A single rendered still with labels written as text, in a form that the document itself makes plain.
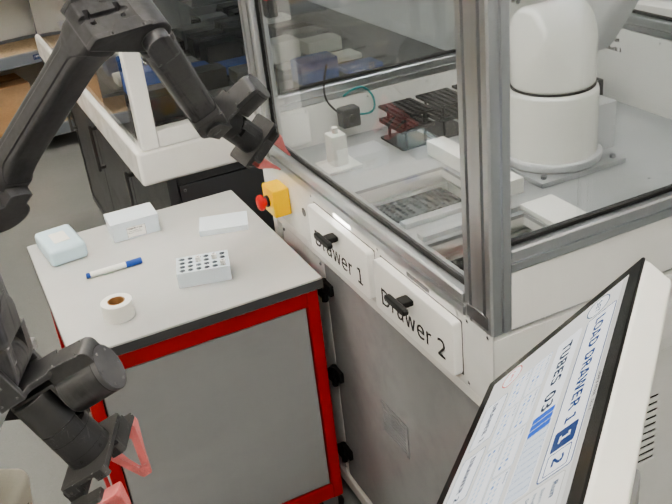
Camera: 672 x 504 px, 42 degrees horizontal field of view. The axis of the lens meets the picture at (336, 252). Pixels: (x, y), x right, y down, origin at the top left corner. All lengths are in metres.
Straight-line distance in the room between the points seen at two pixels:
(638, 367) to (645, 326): 0.08
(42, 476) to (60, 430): 1.81
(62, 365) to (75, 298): 1.11
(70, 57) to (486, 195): 0.62
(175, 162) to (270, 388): 0.77
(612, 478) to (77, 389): 0.57
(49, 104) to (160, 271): 0.93
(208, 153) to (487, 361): 1.34
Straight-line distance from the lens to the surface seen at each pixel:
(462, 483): 1.09
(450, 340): 1.52
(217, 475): 2.21
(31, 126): 1.33
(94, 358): 1.02
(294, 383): 2.14
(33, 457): 2.96
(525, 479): 0.93
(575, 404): 0.96
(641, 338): 1.01
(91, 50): 1.22
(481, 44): 1.24
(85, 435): 1.08
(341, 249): 1.85
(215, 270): 2.04
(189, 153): 2.55
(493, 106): 1.26
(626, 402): 0.92
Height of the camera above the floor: 1.75
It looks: 28 degrees down
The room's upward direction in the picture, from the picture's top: 6 degrees counter-clockwise
